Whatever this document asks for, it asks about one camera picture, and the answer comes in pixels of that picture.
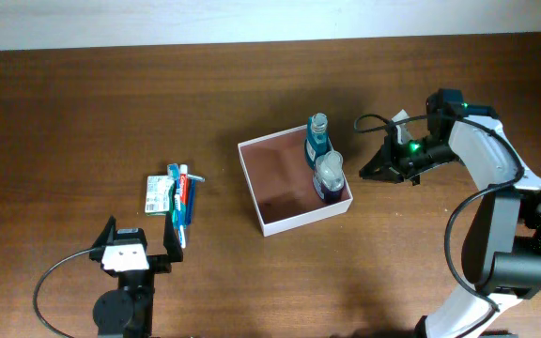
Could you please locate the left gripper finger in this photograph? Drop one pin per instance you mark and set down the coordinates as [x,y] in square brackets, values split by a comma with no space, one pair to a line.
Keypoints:
[171,242]
[107,235]

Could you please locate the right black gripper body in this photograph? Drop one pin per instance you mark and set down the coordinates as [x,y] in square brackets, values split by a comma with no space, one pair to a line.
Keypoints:
[418,154]

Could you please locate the dark blue soap bottle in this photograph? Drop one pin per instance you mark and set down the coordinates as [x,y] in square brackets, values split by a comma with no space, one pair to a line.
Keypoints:
[328,178]

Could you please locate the teal Listerine mouthwash bottle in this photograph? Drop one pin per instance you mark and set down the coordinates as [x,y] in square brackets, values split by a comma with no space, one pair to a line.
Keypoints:
[317,142]

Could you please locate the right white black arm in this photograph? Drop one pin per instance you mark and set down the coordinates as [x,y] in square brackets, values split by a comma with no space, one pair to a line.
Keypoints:
[492,240]

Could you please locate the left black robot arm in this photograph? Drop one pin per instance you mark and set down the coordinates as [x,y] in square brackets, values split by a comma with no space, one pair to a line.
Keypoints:
[127,310]

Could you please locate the white green soap packet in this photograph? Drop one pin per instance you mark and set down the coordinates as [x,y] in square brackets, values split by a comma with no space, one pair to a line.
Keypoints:
[159,195]

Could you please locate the red white Colgate toothpaste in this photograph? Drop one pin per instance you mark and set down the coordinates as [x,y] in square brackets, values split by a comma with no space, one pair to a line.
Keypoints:
[183,184]

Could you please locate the blue disposable razor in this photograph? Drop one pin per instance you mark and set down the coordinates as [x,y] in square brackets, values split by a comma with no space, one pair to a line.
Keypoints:
[193,181]

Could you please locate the blue green toothbrush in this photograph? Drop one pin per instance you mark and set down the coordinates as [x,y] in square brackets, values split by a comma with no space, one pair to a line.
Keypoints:
[179,210]

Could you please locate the white square cardboard box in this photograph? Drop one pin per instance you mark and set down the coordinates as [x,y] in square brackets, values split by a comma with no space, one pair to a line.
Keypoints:
[281,183]

